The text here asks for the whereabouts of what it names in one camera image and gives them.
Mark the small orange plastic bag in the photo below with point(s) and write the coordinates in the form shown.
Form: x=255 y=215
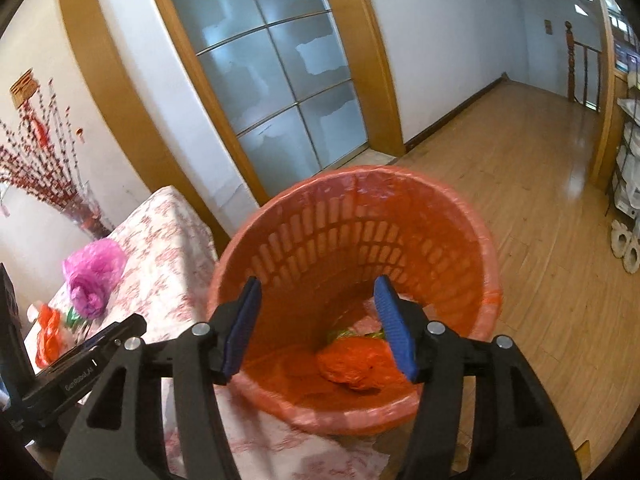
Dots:
x=47 y=335

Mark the clear glass vase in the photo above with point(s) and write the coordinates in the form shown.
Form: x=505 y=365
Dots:
x=90 y=215

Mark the wooden stair railing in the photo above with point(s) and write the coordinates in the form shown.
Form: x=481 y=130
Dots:
x=570 y=60

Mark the wooden door frame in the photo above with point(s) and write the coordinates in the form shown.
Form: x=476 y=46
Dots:
x=375 y=60

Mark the metal shoe rack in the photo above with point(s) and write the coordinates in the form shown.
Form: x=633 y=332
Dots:
x=627 y=160

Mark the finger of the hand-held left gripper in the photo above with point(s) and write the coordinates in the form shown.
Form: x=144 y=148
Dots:
x=125 y=327

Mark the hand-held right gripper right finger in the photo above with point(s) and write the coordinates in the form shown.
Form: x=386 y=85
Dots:
x=395 y=330

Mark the frosted glass sliding door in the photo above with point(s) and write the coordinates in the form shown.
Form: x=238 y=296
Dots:
x=280 y=60

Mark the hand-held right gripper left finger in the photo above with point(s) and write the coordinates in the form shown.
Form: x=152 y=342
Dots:
x=242 y=330

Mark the gold red wall decoration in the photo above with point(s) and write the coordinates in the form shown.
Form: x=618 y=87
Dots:
x=26 y=87

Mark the green plastic scrap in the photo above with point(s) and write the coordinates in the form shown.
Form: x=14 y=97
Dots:
x=345 y=333

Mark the red berry branches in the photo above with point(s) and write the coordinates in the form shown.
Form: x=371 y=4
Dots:
x=45 y=160

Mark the white fluffy slippers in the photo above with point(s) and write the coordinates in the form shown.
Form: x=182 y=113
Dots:
x=625 y=247

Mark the floral pink tablecloth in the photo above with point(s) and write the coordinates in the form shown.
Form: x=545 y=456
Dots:
x=160 y=240

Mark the pink plastic bag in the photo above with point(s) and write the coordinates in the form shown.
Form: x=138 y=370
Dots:
x=95 y=270

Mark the orange plastic waste basket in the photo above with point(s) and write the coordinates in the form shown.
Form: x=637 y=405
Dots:
x=350 y=220

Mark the wooden wall trim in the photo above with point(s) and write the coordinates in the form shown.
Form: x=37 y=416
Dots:
x=100 y=60

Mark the red gold hanging ornament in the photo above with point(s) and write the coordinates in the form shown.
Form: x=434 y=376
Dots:
x=40 y=130

